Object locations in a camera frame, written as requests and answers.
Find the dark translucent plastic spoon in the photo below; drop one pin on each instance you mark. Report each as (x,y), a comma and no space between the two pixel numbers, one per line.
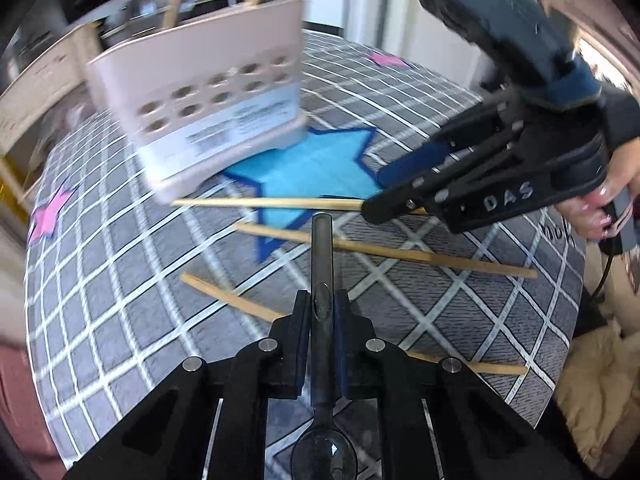
(321,260)

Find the cream fluffy cloth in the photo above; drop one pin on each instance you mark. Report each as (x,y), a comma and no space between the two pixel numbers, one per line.
(600,390)

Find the beige plastic utensil holder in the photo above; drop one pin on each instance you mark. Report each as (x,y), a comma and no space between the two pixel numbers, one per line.
(210,105)

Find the cream plastic trolley rack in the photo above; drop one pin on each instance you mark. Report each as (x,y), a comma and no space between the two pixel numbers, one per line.
(30,105)

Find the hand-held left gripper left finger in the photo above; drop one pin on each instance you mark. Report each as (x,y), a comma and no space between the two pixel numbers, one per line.
(280,360)

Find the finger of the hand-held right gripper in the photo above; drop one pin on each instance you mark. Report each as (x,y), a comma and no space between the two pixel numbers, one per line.
(410,167)
(390,205)

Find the person's right hand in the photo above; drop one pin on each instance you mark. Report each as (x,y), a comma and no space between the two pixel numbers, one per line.
(590,215)

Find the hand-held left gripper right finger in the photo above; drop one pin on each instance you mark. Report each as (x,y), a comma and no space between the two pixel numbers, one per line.
(365,360)

